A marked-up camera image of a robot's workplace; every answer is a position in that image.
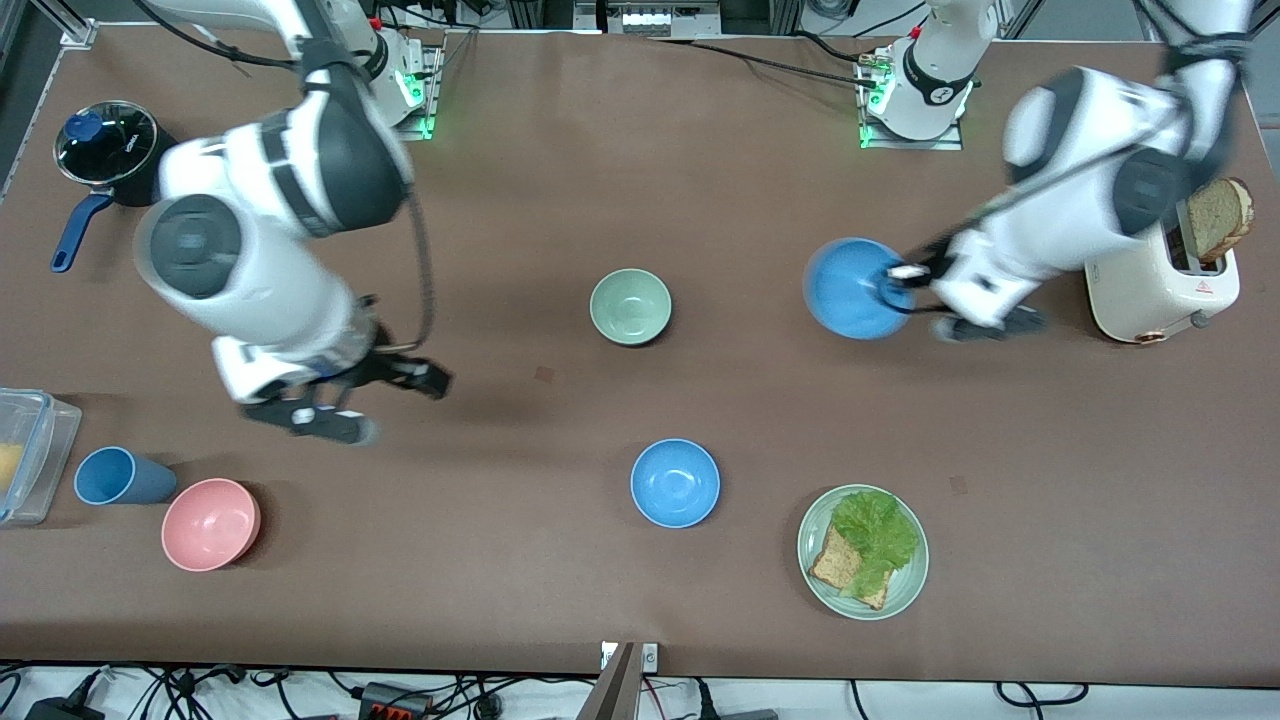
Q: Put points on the blue bowl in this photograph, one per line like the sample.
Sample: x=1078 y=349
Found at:
x=850 y=290
x=675 y=483

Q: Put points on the green bowl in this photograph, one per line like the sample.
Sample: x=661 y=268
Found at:
x=630 y=307

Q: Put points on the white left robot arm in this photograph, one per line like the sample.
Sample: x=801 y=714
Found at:
x=1080 y=120

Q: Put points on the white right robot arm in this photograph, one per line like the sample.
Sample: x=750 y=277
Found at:
x=250 y=270

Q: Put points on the pink bowl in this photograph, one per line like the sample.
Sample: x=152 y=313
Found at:
x=210 y=525

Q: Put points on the cream toaster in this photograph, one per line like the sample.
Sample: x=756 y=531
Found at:
x=1150 y=290

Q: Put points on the blue plastic cup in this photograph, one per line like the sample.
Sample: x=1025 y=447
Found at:
x=120 y=478

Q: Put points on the clear container with blue-rimmed lid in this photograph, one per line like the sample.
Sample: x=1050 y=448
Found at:
x=45 y=450

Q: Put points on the green lettuce leaf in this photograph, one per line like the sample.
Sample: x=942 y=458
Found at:
x=875 y=530

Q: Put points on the brown bread slice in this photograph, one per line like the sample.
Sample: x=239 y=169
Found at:
x=830 y=565
x=1220 y=220

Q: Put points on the yellow food in container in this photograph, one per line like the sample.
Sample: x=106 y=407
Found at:
x=8 y=468

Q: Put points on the glass pot lid blue knob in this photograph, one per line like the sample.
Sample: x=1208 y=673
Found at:
x=105 y=140

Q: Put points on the green plate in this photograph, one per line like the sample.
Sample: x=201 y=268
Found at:
x=905 y=590

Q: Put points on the black power strip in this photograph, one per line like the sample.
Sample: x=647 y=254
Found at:
x=395 y=702

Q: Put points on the black power adapter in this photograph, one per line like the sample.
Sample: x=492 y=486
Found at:
x=62 y=710

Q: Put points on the grey aluminium pole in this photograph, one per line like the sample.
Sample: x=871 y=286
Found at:
x=612 y=690

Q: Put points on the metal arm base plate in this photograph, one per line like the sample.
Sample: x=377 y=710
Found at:
x=910 y=140
x=428 y=90

